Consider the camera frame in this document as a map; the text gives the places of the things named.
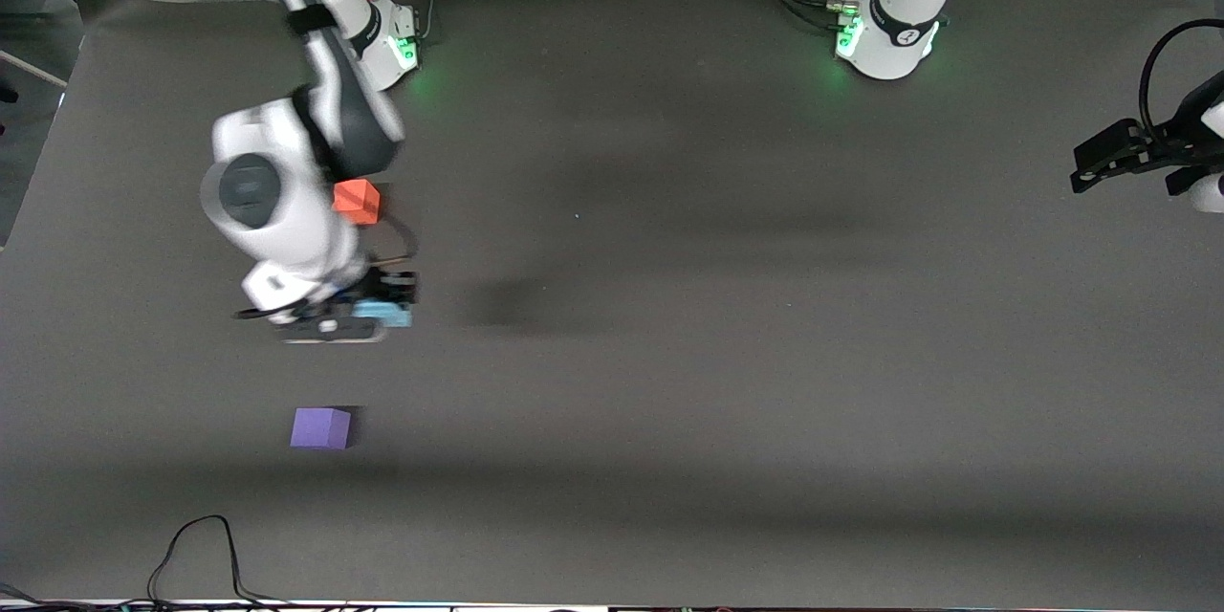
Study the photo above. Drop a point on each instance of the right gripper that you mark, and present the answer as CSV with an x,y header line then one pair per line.
x,y
386,288

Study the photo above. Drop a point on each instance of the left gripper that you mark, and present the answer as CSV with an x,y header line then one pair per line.
x,y
1172,147

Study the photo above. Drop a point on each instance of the light blue foam block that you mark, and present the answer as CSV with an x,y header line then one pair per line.
x,y
387,316

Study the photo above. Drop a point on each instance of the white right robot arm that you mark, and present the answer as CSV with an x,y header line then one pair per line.
x,y
277,201

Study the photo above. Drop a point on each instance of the orange foam block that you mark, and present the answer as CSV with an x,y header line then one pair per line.
x,y
361,206

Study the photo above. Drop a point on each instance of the purple foam block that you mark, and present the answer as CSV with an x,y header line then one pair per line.
x,y
318,428

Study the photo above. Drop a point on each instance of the dark grey table mat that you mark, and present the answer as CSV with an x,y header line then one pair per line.
x,y
669,354

